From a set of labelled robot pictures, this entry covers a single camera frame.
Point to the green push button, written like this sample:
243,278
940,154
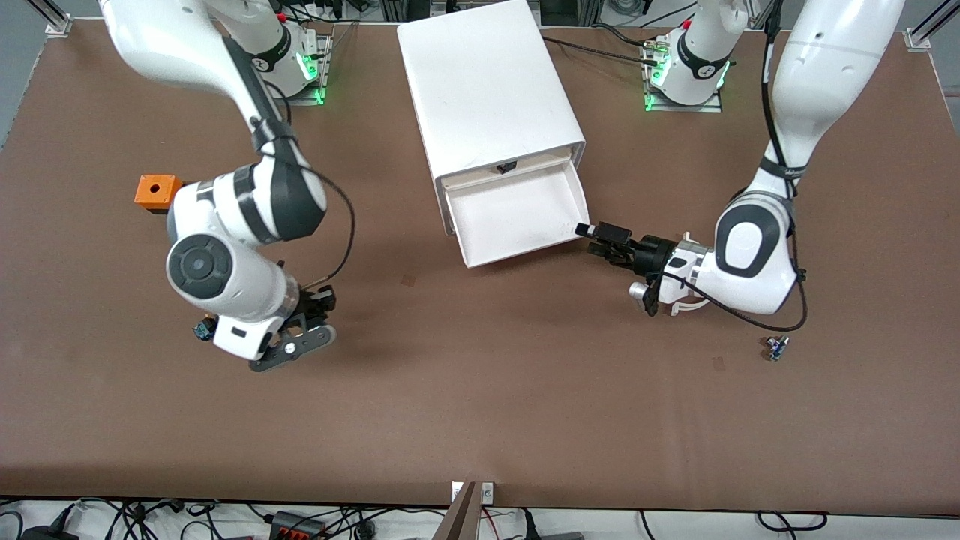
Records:
202,330

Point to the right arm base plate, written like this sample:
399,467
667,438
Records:
319,94

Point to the white drawer cabinet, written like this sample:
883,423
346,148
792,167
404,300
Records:
487,82

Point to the white post bracket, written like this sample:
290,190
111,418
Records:
487,493

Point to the aluminium frame profile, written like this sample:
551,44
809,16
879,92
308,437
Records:
54,21
926,31

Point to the black red power strip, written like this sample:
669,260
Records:
296,526

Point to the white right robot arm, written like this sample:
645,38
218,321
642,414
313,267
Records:
225,277

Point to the metal camera post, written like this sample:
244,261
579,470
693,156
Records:
459,517

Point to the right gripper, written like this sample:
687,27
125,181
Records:
310,304

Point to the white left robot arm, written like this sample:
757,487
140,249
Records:
750,244

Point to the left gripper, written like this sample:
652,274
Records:
649,254

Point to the white curved plastic bracket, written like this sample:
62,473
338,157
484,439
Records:
686,307

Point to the orange box with hole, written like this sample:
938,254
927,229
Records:
154,191

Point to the small blue component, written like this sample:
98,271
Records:
775,347

